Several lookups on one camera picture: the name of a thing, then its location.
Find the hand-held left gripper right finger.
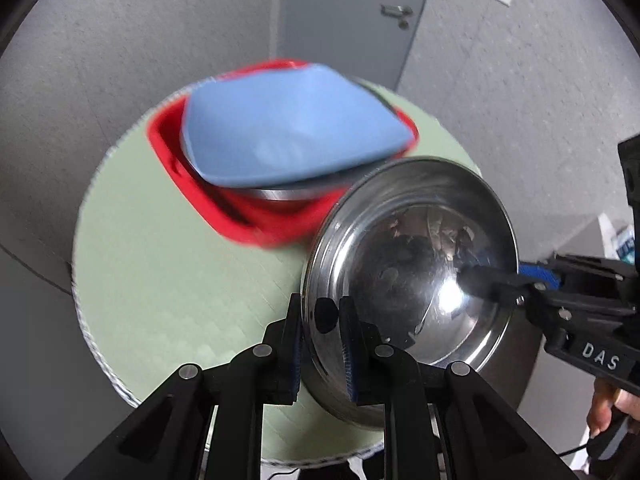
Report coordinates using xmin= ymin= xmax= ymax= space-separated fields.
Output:
xmin=339 ymin=296 xmax=577 ymax=480

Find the red square basin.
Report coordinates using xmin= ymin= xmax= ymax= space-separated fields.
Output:
xmin=147 ymin=59 xmax=420 ymax=250

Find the metal door handle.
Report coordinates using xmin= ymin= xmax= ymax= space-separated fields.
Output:
xmin=381 ymin=4 xmax=414 ymax=30

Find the person's right hand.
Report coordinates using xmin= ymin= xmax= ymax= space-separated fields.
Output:
xmin=587 ymin=379 xmax=640 ymax=438

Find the blue plate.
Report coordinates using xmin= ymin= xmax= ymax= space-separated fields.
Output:
xmin=181 ymin=63 xmax=414 ymax=189

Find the small stainless steel bowl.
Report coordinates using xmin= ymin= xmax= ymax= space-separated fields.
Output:
xmin=239 ymin=179 xmax=352 ymax=202

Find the blue and white box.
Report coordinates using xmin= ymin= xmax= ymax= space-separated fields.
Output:
xmin=597 ymin=214 xmax=637 ymax=262

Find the large stainless steel bowl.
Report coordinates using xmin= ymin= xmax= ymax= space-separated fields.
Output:
xmin=300 ymin=156 xmax=521 ymax=431

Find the black cable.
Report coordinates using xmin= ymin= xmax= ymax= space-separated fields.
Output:
xmin=554 ymin=437 xmax=597 ymax=462

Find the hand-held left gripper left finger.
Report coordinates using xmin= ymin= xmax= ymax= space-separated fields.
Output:
xmin=64 ymin=292 xmax=304 ymax=480

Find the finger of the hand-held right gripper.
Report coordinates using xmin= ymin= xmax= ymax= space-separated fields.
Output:
xmin=456 ymin=263 xmax=640 ymax=347
xmin=518 ymin=253 xmax=627 ymax=307

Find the grey door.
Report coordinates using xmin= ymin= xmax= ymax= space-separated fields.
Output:
xmin=277 ymin=0 xmax=440 ymax=95

